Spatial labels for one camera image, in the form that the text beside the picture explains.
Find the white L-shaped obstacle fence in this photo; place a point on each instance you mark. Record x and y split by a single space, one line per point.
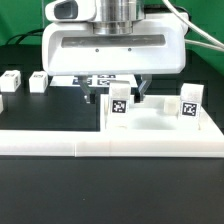
111 143

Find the white part at left edge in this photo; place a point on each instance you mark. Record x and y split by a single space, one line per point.
1 104

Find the white square table top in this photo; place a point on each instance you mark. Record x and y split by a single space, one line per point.
158 112

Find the white sheet with tags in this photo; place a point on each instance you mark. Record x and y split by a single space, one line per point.
92 81

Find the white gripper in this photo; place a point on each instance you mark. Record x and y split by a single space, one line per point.
156 46

